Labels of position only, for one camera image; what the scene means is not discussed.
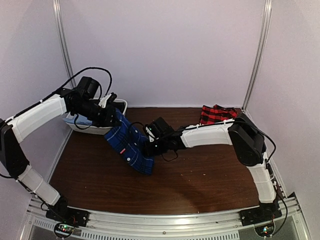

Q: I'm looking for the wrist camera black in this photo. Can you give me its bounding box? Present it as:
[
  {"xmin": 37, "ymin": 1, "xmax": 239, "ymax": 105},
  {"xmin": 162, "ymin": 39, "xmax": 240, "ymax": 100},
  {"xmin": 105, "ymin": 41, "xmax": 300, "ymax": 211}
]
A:
[
  {"xmin": 145, "ymin": 117, "xmax": 175, "ymax": 142},
  {"xmin": 76, "ymin": 76, "xmax": 118, "ymax": 108}
]

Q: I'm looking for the left circuit board with leds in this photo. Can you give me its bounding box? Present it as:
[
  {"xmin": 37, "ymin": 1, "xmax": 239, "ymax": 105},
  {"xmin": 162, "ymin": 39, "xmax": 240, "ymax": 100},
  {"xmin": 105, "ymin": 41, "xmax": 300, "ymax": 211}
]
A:
[{"xmin": 53, "ymin": 222, "xmax": 75, "ymax": 239}]

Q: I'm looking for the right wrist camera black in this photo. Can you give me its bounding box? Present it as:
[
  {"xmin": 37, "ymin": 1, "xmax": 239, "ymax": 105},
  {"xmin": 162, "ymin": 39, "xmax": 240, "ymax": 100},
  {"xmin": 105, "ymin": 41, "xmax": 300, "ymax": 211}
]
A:
[{"xmin": 145, "ymin": 117, "xmax": 175, "ymax": 142}]

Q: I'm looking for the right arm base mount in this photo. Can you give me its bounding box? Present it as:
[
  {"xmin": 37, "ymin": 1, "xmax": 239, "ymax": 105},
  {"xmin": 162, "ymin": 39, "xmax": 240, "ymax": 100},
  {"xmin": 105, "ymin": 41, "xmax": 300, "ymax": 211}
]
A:
[{"xmin": 239, "ymin": 205, "xmax": 282, "ymax": 226}]

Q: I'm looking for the circuit board with leds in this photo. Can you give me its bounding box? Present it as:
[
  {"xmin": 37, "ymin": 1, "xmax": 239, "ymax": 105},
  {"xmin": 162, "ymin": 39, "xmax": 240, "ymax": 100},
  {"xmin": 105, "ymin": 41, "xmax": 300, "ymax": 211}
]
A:
[
  {"xmin": 254, "ymin": 223, "xmax": 275, "ymax": 238},
  {"xmin": 53, "ymin": 222, "xmax": 75, "ymax": 239}
]

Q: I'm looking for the right aluminium frame post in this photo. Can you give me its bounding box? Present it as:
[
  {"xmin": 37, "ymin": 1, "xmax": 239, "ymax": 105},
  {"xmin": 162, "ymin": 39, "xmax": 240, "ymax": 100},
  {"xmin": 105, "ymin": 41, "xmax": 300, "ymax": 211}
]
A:
[{"xmin": 241, "ymin": 0, "xmax": 273, "ymax": 112}]

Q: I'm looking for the red black plaid shirt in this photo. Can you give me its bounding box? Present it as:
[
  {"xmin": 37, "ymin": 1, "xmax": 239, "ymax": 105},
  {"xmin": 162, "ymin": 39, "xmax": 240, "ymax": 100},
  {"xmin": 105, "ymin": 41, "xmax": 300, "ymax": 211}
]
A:
[{"xmin": 199, "ymin": 104, "xmax": 238, "ymax": 125}]

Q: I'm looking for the blue plaid long sleeve shirt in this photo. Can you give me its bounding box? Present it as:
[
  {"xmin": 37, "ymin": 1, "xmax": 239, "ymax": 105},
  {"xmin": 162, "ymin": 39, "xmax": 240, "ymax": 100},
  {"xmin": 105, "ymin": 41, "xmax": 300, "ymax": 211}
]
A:
[{"xmin": 104, "ymin": 110, "xmax": 155, "ymax": 176}]

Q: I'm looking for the aluminium frame post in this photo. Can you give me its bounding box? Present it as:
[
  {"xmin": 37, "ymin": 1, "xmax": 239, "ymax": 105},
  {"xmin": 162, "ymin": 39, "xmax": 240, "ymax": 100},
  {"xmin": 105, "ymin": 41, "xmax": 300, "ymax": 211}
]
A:
[
  {"xmin": 52, "ymin": 0, "xmax": 74, "ymax": 78},
  {"xmin": 241, "ymin": 0, "xmax": 273, "ymax": 112}
]

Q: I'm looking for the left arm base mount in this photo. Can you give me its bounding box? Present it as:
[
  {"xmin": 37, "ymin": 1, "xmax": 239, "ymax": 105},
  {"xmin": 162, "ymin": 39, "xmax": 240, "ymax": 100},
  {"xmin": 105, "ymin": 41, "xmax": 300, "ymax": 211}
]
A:
[{"xmin": 45, "ymin": 206, "xmax": 90, "ymax": 227}]

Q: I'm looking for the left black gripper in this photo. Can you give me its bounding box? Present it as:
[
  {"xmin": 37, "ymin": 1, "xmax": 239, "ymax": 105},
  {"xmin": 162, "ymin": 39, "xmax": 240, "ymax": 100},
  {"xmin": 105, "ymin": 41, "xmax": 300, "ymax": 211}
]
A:
[{"xmin": 72, "ymin": 99, "xmax": 121, "ymax": 128}]

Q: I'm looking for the left aluminium frame post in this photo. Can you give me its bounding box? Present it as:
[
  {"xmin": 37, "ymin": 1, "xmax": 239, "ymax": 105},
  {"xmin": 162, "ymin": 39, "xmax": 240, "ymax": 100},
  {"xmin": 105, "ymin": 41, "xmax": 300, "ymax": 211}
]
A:
[{"xmin": 52, "ymin": 0, "xmax": 74, "ymax": 78}]

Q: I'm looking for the light blue folded shirt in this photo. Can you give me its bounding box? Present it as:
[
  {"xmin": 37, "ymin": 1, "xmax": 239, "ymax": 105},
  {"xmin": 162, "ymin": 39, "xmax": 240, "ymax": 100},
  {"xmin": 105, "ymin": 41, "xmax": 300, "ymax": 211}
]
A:
[{"xmin": 63, "ymin": 115, "xmax": 92, "ymax": 126}]

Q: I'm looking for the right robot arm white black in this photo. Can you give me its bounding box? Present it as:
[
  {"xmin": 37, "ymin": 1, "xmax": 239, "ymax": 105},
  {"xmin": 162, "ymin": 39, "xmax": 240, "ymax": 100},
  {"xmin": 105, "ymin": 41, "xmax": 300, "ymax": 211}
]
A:
[{"xmin": 142, "ymin": 113, "xmax": 279, "ymax": 221}]

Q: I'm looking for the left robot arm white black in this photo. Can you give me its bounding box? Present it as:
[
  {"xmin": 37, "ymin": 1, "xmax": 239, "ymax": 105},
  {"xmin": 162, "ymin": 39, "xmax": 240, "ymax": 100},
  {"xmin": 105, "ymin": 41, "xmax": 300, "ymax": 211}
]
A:
[{"xmin": 0, "ymin": 88, "xmax": 119, "ymax": 222}]

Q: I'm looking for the white plastic bin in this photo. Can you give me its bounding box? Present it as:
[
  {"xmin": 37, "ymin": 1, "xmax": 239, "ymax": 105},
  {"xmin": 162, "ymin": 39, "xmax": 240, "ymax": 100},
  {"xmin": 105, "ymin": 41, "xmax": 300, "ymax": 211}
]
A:
[{"xmin": 66, "ymin": 98, "xmax": 128, "ymax": 135}]

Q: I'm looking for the aluminium front rail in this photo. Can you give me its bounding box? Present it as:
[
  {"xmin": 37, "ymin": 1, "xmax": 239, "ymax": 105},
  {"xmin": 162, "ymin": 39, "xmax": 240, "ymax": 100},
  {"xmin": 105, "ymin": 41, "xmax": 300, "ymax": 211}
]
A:
[{"xmin": 18, "ymin": 197, "xmax": 312, "ymax": 240}]

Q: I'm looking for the right circuit board with leds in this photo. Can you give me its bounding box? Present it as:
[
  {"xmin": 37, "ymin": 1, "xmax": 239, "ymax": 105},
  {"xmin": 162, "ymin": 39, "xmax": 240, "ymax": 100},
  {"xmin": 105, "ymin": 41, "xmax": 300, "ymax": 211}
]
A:
[{"xmin": 254, "ymin": 223, "xmax": 275, "ymax": 238}]

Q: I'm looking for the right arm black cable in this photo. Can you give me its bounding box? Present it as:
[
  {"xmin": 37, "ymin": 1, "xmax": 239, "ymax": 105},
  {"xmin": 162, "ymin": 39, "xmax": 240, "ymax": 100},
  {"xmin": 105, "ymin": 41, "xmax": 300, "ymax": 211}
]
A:
[{"xmin": 126, "ymin": 119, "xmax": 277, "ymax": 162}]

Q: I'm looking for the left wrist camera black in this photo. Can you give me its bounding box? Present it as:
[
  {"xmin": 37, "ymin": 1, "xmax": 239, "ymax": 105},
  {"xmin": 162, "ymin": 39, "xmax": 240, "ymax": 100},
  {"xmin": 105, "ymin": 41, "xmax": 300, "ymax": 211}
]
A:
[{"xmin": 76, "ymin": 76, "xmax": 118, "ymax": 108}]

